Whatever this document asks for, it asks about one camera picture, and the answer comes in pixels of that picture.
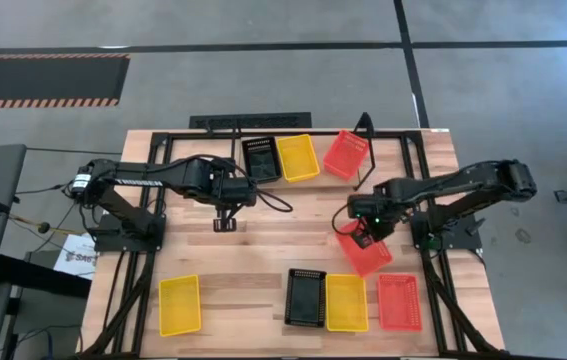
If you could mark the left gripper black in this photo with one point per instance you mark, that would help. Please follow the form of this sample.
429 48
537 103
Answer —
238 192

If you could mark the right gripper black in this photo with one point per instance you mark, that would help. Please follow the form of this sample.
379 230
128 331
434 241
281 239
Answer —
370 210

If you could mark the orange slotted plastic basket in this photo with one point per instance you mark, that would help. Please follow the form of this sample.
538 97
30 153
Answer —
368 262
345 155
399 302

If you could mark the yellow slotted plastic basket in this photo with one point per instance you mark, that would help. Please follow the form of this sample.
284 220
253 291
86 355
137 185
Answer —
346 302
298 157
179 305

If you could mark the black slotted plastic basket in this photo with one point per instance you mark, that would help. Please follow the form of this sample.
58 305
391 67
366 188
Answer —
305 300
261 162

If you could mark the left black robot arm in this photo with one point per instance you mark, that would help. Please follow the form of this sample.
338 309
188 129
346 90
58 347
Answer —
183 175

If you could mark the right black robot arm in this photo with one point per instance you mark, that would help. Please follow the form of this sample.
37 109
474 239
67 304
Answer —
463 182

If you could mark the black floor ramp mat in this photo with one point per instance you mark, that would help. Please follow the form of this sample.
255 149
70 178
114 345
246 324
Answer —
263 120

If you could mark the printed white paper sheet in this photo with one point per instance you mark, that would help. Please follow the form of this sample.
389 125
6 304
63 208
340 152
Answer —
75 257

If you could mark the black hazard-striped floor mat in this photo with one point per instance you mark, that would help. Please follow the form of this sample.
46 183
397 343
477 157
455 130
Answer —
38 80

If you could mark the black aluminium rig frame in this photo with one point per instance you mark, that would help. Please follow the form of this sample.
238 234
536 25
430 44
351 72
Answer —
393 133

